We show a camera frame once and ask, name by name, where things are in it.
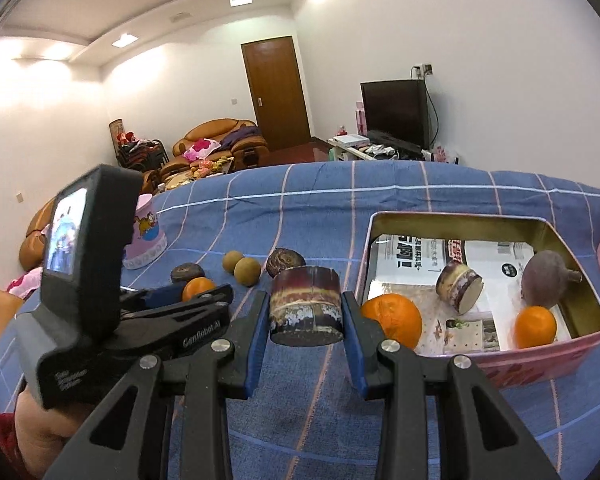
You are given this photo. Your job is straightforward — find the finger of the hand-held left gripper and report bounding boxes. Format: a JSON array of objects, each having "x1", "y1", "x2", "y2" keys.
[
  {"x1": 117, "y1": 284, "x2": 236, "y2": 357},
  {"x1": 120, "y1": 284, "x2": 192, "y2": 314}
]

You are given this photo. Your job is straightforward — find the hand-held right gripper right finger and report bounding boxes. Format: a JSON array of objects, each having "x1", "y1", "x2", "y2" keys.
[{"x1": 341, "y1": 290, "x2": 566, "y2": 480}]

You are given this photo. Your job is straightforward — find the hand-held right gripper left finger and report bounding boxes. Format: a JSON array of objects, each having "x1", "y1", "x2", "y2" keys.
[{"x1": 42, "y1": 290, "x2": 272, "y2": 480}]

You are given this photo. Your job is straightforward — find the orange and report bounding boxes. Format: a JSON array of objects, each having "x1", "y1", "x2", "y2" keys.
[
  {"x1": 182, "y1": 277, "x2": 217, "y2": 303},
  {"x1": 361, "y1": 293, "x2": 424, "y2": 351},
  {"x1": 514, "y1": 306, "x2": 558, "y2": 350}
]

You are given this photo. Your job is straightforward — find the dark brown round fruit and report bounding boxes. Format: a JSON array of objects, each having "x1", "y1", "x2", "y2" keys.
[
  {"x1": 170, "y1": 263, "x2": 206, "y2": 283},
  {"x1": 266, "y1": 248, "x2": 307, "y2": 279}
]

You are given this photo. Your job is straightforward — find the purple sugarcane piece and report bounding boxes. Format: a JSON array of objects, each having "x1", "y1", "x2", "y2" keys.
[
  {"x1": 436, "y1": 261, "x2": 485, "y2": 315},
  {"x1": 269, "y1": 267, "x2": 345, "y2": 347}
]

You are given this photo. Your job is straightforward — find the pink tin box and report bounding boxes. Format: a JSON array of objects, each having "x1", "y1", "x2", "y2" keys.
[{"x1": 356, "y1": 211, "x2": 600, "y2": 388}]

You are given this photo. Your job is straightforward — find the large purple round fruit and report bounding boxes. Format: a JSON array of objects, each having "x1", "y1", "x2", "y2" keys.
[{"x1": 521, "y1": 251, "x2": 583, "y2": 308}]

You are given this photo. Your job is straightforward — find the person's left hand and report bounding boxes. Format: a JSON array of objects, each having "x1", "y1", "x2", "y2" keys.
[{"x1": 14, "y1": 390, "x2": 88, "y2": 480}]

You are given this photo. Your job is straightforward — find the pink cartoon mug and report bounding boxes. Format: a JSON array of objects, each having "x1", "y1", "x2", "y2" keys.
[{"x1": 122, "y1": 194, "x2": 169, "y2": 271}]

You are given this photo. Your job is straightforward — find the long brown leather sofa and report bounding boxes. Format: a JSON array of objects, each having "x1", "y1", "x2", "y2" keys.
[{"x1": 0, "y1": 197, "x2": 56, "y2": 361}]

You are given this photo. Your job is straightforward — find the pink floral cushion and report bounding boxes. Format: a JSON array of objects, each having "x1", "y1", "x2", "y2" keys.
[
  {"x1": 7, "y1": 267, "x2": 43, "y2": 296},
  {"x1": 184, "y1": 139, "x2": 222, "y2": 160}
]

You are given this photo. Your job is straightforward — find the printed paper lining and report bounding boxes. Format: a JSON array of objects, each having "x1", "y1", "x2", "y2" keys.
[{"x1": 367, "y1": 234, "x2": 573, "y2": 351}]

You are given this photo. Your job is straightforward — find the chair piled with clothes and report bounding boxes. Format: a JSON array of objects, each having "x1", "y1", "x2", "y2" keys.
[{"x1": 115, "y1": 135, "x2": 168, "y2": 173}]

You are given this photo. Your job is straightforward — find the coffee table with snacks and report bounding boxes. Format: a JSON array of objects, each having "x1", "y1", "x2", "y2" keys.
[{"x1": 159, "y1": 157, "x2": 236, "y2": 193}]

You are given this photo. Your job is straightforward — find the blue plaid blanket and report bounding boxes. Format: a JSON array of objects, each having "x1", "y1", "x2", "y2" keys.
[{"x1": 0, "y1": 162, "x2": 600, "y2": 480}]

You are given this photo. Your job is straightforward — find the brown leather armchair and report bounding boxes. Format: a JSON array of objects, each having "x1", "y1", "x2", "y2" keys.
[{"x1": 172, "y1": 118, "x2": 270, "y2": 173}]

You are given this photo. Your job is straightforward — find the purple clothes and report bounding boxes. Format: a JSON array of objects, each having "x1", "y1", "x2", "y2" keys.
[{"x1": 222, "y1": 126, "x2": 262, "y2": 148}]

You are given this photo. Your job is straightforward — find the white television stand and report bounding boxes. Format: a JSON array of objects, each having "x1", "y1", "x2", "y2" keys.
[{"x1": 327, "y1": 135, "x2": 461, "y2": 165}]

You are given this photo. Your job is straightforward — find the brown wooden door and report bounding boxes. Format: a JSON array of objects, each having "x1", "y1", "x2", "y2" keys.
[{"x1": 241, "y1": 36, "x2": 312, "y2": 152}]

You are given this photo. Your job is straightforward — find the black television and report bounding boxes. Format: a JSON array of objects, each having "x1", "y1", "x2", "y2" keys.
[{"x1": 360, "y1": 79, "x2": 433, "y2": 150}]

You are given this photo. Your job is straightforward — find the black power cable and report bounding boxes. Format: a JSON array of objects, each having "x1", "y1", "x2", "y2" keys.
[{"x1": 422, "y1": 75, "x2": 438, "y2": 148}]

